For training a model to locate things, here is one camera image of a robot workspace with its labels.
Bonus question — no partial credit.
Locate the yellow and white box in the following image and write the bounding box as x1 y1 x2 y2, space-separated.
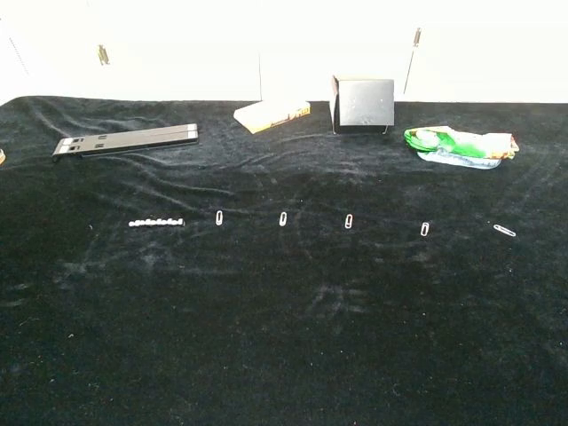
233 99 312 135

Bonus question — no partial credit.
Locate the green snack bag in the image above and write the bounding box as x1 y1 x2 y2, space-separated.
403 125 520 170

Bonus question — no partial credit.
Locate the silver rod tool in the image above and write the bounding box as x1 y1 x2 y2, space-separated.
128 217 185 228

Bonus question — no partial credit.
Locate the black cube carton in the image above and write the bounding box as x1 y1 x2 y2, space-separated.
328 75 396 136

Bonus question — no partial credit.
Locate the black folded laptop stand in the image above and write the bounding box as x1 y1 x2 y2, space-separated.
51 122 200 163

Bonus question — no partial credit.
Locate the black velvet table cloth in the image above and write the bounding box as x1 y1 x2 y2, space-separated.
0 95 568 426

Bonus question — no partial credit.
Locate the woven folding screen panel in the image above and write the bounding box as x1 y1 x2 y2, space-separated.
0 0 110 101
403 0 568 104
0 17 32 106
86 0 263 102
256 0 421 104

